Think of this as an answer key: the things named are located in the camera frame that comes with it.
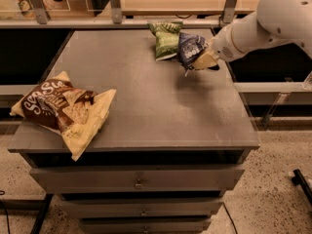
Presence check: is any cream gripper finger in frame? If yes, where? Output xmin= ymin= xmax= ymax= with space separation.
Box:
xmin=191 ymin=50 xmax=219 ymax=71

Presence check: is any blue chip bag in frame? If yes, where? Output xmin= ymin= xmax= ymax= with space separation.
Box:
xmin=176 ymin=32 xmax=207 ymax=74

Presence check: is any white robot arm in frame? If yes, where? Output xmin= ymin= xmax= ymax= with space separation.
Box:
xmin=191 ymin=0 xmax=312 ymax=70

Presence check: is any green jalapeno chip bag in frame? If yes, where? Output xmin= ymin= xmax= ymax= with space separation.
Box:
xmin=148 ymin=21 xmax=182 ymax=61

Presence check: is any brown and cream chip bag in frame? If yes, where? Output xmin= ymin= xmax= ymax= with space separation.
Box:
xmin=10 ymin=71 xmax=116 ymax=161

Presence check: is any grey drawer cabinet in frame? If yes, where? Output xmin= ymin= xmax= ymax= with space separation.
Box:
xmin=7 ymin=28 xmax=261 ymax=234

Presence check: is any black bar on floor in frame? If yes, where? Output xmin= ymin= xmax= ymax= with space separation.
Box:
xmin=292 ymin=169 xmax=312 ymax=206

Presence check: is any top grey drawer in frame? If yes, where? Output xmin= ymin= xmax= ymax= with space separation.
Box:
xmin=30 ymin=165 xmax=244 ymax=194

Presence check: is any grey drawer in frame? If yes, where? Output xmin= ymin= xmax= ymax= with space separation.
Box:
xmin=30 ymin=165 xmax=244 ymax=194
xmin=61 ymin=198 xmax=222 ymax=218
xmin=80 ymin=217 xmax=211 ymax=234

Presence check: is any clear acrylic barrier panel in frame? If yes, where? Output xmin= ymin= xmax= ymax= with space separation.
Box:
xmin=0 ymin=0 xmax=119 ymax=24

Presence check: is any middle grey drawer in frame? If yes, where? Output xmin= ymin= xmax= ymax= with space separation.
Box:
xmin=61 ymin=198 xmax=222 ymax=218

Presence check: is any bottom grey drawer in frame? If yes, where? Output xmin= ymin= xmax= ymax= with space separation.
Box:
xmin=80 ymin=217 xmax=211 ymax=234

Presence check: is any black leg at left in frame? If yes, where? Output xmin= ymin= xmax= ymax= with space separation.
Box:
xmin=30 ymin=194 xmax=53 ymax=234

